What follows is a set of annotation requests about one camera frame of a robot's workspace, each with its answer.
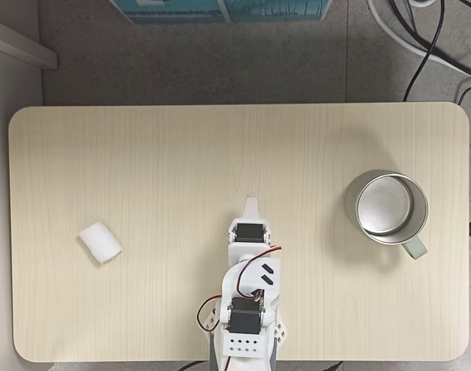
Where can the grey steel mug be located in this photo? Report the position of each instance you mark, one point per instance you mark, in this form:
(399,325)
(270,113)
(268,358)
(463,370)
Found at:
(386,210)

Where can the teal printed box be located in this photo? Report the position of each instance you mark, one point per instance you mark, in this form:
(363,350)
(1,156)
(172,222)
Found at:
(170,11)
(274,9)

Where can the white shelf ledge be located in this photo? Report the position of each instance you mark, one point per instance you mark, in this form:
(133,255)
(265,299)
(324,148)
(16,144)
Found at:
(19,44)

